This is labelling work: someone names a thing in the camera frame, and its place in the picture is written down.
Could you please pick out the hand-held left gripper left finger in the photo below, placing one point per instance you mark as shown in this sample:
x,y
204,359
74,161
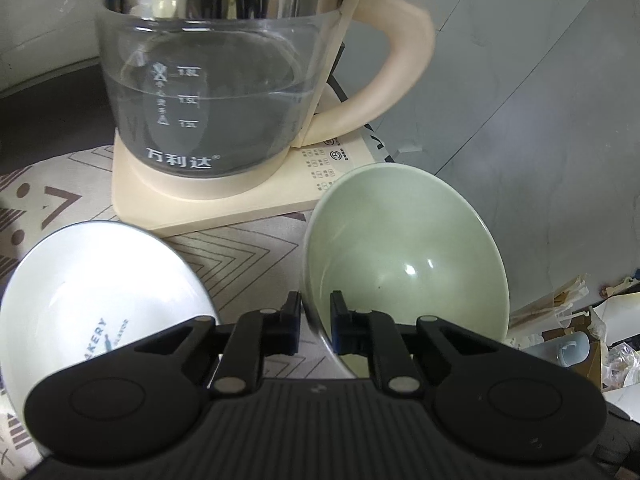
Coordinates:
x,y
286,326

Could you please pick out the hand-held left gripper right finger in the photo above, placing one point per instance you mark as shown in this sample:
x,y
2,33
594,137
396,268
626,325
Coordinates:
x,y
345,328

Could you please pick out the pale green bowl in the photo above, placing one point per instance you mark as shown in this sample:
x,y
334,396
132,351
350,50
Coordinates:
x,y
400,240

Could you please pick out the white printed bowl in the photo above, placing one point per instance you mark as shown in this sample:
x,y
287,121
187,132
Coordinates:
x,y
100,270

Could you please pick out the patterned table mat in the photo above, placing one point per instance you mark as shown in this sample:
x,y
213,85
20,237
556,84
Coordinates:
x,y
240,247

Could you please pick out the cream kettle base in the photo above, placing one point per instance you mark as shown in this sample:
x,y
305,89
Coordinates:
x,y
225,200

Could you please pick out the cardboard box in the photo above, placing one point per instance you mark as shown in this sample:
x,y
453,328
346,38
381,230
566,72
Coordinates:
x,y
542,310

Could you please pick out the light blue cup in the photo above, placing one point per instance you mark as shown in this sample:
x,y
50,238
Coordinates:
x,y
572,349

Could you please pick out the clear plastic wrap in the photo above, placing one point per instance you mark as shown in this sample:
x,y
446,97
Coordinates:
x,y
622,362

